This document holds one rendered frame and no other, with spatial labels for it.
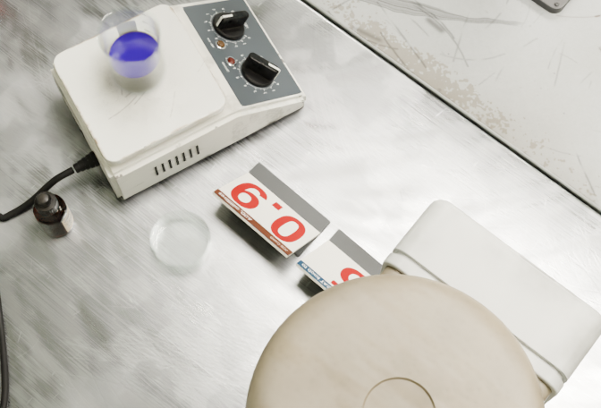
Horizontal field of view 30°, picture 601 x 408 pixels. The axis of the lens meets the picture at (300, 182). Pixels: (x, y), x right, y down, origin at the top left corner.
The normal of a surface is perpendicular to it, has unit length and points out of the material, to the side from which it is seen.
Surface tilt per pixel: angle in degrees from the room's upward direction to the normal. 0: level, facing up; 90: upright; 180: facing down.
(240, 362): 0
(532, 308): 0
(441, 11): 0
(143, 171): 90
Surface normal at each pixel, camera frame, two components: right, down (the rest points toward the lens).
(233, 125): 0.50, 0.81
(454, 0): 0.01, -0.35
